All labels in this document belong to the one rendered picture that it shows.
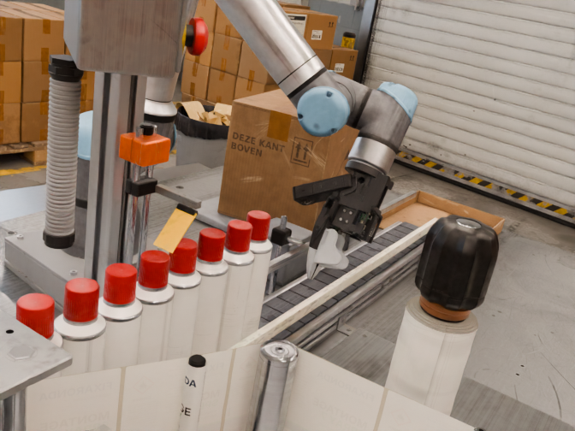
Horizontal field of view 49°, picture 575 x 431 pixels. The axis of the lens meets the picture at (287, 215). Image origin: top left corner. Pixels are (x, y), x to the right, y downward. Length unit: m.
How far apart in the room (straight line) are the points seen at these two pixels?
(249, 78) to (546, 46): 2.14
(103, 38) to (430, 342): 0.47
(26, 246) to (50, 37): 3.12
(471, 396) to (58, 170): 0.64
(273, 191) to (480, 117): 3.94
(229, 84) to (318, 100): 3.77
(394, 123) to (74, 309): 0.65
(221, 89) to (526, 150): 2.33
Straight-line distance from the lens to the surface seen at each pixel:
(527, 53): 5.13
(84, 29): 0.63
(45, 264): 1.12
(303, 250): 1.11
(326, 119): 0.96
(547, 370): 1.24
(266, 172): 1.42
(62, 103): 0.70
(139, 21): 0.64
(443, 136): 5.43
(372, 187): 1.08
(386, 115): 1.10
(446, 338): 0.75
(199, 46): 0.67
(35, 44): 4.20
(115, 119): 0.80
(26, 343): 0.47
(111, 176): 0.83
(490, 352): 1.23
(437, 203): 1.90
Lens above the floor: 1.40
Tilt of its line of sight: 21 degrees down
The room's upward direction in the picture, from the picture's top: 10 degrees clockwise
